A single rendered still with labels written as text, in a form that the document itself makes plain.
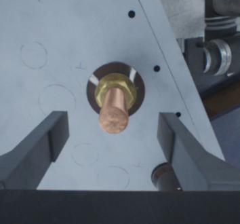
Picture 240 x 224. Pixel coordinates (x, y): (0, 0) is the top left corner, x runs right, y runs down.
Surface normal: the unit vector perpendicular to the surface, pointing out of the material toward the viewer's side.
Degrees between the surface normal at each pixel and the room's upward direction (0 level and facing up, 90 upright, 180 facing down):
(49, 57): 0
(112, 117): 0
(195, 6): 0
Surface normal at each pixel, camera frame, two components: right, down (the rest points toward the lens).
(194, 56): 0.22, 0.27
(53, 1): 0.00, 0.30
